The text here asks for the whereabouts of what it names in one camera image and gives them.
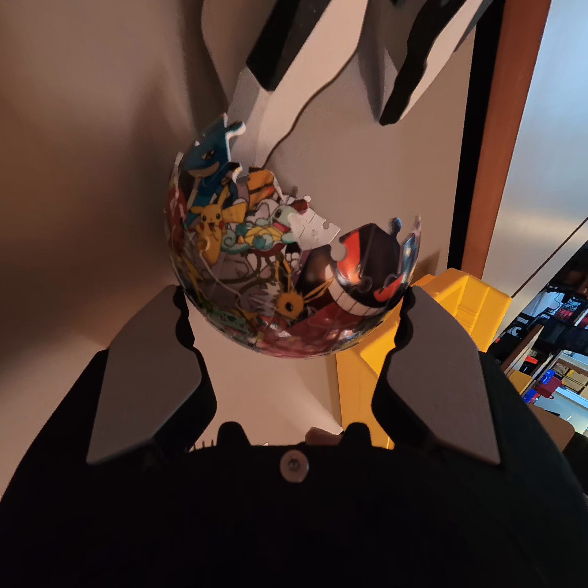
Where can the yellow plastic bin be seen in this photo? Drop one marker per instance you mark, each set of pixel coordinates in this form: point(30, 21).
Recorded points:
point(363, 390)

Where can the person's right hand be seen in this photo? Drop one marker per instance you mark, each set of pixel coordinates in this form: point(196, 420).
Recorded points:
point(321, 436)

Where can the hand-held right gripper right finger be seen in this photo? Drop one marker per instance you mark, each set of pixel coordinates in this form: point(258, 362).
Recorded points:
point(443, 381)

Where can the brown wooden post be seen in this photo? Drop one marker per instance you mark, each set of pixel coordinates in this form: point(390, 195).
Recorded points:
point(500, 138)

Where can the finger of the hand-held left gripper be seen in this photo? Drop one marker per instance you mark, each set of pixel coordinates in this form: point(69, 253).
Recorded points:
point(275, 119)
point(459, 32)

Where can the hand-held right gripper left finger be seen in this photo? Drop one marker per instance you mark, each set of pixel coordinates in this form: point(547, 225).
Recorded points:
point(147, 381)

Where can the colourful cartoon puzzle ball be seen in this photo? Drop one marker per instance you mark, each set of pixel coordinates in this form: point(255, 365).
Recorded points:
point(239, 266)

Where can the single jigsaw puzzle piece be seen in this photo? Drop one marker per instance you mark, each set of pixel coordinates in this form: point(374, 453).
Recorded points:
point(314, 229)

